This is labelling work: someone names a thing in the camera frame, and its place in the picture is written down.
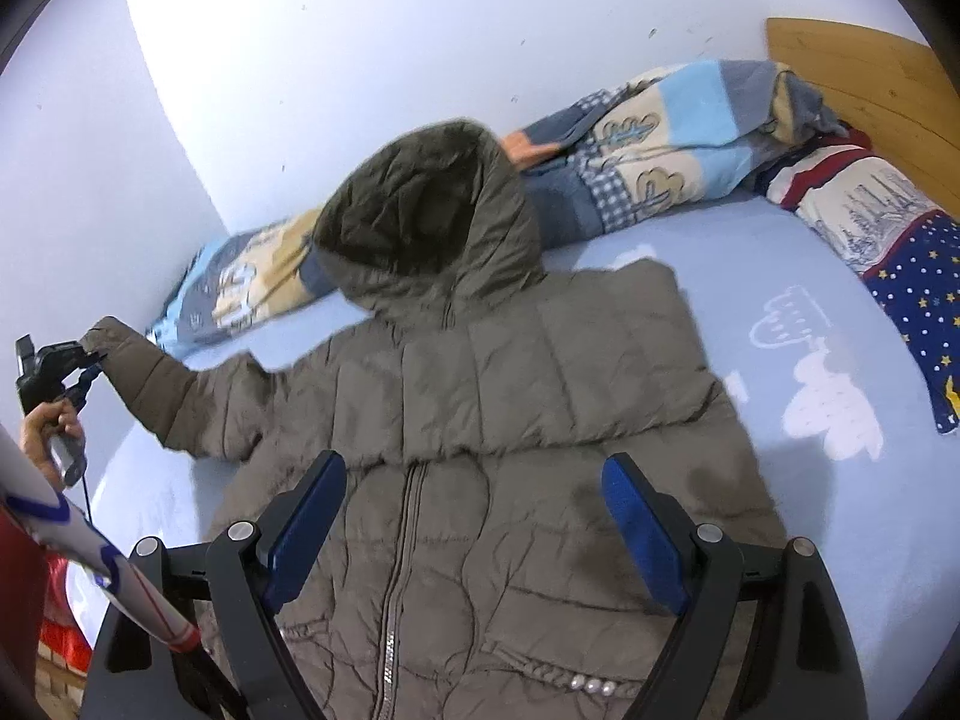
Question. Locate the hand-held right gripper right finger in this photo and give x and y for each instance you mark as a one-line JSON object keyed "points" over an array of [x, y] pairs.
{"points": [[645, 540]]}

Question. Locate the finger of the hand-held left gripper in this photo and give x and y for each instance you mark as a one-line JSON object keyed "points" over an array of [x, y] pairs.
{"points": [[88, 382]]}

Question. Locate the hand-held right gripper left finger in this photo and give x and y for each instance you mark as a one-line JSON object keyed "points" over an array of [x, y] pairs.
{"points": [[307, 532]]}

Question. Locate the olive hooded padded jacket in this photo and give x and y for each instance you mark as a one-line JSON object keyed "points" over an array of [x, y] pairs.
{"points": [[487, 390]]}

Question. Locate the person's left hand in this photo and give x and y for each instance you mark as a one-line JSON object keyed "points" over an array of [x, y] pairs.
{"points": [[41, 435]]}

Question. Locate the white striped sleeve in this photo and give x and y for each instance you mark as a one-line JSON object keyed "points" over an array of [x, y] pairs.
{"points": [[75, 532]]}

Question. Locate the light blue cloud bed sheet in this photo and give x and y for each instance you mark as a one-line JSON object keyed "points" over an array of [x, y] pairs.
{"points": [[825, 540]]}

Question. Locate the red basket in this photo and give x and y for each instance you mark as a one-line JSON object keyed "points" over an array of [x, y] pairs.
{"points": [[64, 634]]}

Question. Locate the striped patterned quilt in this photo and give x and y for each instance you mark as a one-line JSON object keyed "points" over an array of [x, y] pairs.
{"points": [[675, 157]]}

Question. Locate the wooden headboard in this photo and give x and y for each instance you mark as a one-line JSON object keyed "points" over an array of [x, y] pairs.
{"points": [[862, 75]]}

